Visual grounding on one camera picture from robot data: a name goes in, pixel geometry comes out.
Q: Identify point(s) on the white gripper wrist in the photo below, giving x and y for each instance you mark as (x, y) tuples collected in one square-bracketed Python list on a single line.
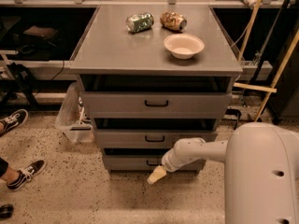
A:
[(168, 161)]

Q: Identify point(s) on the grey bottom drawer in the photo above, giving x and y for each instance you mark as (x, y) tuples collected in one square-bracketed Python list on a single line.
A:
[(130, 164)]

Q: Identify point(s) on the grey drawer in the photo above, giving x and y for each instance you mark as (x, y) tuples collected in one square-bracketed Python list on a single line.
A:
[(153, 105), (147, 138), (130, 164)]

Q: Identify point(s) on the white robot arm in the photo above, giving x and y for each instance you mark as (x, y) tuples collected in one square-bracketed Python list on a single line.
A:
[(261, 165)]

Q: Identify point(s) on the grey middle drawer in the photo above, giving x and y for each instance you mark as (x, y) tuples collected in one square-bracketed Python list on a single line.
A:
[(147, 138)]

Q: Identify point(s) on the grey top drawer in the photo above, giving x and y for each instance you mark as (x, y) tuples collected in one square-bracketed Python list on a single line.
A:
[(153, 105)]

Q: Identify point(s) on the grey drawer cabinet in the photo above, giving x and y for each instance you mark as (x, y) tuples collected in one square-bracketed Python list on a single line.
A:
[(111, 59)]

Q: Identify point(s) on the black floor clamp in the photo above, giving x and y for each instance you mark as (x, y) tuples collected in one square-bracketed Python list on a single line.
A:
[(233, 115)]

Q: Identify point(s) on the clear plastic bag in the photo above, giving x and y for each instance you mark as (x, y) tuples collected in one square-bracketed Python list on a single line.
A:
[(71, 119)]

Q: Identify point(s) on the white paper bowl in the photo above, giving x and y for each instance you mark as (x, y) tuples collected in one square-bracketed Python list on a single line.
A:
[(183, 46)]

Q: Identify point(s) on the black white sneaker lower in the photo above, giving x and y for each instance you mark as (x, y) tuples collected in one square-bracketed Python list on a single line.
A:
[(22, 176)]

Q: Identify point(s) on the black white sneaker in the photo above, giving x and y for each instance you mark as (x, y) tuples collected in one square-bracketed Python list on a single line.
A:
[(22, 176), (16, 119)]

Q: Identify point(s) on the black white sneaker upper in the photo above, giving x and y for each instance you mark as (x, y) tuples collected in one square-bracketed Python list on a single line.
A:
[(16, 119)]

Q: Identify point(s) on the crushed green soda can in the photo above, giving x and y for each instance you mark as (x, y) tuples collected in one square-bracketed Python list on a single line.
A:
[(139, 22)]

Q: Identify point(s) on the crushed brown soda can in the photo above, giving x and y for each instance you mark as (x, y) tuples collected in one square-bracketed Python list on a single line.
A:
[(173, 21)]

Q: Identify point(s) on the black shoe tip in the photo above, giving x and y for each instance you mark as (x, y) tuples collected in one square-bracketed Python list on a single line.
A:
[(6, 211)]

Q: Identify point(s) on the black folding stand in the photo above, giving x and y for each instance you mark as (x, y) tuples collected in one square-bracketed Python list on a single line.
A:
[(19, 79)]

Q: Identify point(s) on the brown box on shelf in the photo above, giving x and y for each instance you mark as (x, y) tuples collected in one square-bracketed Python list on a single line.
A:
[(44, 33)]

